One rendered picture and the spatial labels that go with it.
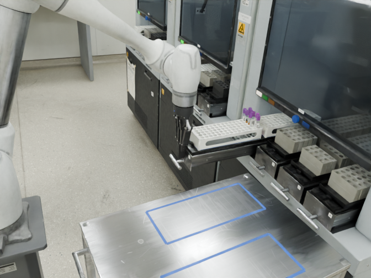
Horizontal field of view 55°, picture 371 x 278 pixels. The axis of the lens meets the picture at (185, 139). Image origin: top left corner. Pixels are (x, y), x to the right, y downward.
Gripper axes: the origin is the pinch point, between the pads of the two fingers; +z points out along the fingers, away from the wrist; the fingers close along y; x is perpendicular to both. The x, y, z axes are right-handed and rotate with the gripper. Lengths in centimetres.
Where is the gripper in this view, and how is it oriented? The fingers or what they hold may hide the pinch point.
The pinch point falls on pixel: (181, 150)
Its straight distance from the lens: 141.3
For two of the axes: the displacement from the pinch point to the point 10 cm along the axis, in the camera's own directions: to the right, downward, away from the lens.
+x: -9.1, 1.6, -3.8
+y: -4.0, -4.8, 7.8
